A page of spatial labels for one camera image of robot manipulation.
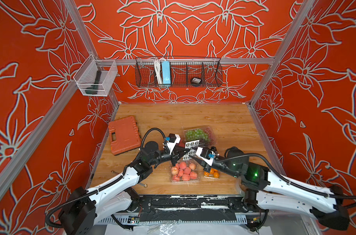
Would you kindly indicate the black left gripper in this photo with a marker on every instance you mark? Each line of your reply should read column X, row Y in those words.
column 174, row 157

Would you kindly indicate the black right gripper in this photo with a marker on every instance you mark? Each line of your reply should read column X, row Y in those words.
column 204, row 164

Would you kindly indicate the fruit sticker sheet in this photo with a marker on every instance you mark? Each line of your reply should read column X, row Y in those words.
column 190, row 145

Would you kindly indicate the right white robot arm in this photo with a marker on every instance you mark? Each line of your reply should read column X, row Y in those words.
column 266, row 189

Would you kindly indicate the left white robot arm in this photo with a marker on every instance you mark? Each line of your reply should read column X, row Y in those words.
column 85, row 208

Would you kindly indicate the clear box large peaches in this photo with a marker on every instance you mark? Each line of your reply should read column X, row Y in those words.
column 184, row 172

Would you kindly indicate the clear box of oranges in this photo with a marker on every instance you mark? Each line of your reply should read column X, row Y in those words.
column 212, row 174

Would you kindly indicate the clear box of grapes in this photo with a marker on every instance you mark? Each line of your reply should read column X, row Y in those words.
column 204, row 135

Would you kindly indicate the orange plastic tool case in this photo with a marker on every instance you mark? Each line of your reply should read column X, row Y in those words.
column 124, row 135

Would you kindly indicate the small black device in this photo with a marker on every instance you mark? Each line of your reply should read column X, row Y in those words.
column 196, row 81

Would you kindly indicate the light blue box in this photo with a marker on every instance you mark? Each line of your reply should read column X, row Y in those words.
column 166, row 75

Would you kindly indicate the black tool in bin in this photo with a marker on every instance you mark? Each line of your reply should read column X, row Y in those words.
column 94, row 88

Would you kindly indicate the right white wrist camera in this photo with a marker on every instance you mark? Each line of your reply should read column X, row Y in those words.
column 204, row 156

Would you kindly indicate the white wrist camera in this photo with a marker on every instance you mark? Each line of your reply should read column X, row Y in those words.
column 171, row 142
column 204, row 156

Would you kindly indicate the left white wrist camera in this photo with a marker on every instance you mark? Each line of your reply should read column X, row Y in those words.
column 171, row 142

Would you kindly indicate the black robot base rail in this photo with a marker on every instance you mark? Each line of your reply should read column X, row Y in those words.
column 217, row 209

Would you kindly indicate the black wire wall basket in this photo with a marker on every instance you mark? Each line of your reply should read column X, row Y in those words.
column 148, row 71

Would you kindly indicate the clear acrylic wall bin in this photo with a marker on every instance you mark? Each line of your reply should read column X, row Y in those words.
column 86, row 74

